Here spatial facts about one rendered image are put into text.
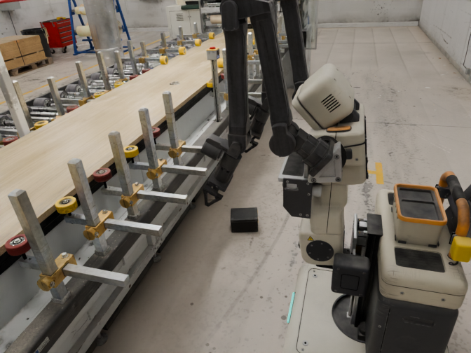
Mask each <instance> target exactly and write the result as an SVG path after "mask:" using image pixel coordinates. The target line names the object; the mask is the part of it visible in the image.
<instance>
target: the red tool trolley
mask: <svg viewBox="0 0 471 353"><path fill-rule="evenodd" d="M40 24H41V27H43V28H46V29H47V32H48V34H47V36H48V42H49V47H50V52H51V53H52V54H54V53H55V51H54V50H53V48H62V52H63V53H66V52H67V51H66V49H67V46H69V45H71V44H73V39H72V33H71V22H70V18H66V19H63V20H57V19H53V20H47V21H43V22H40Z"/></svg>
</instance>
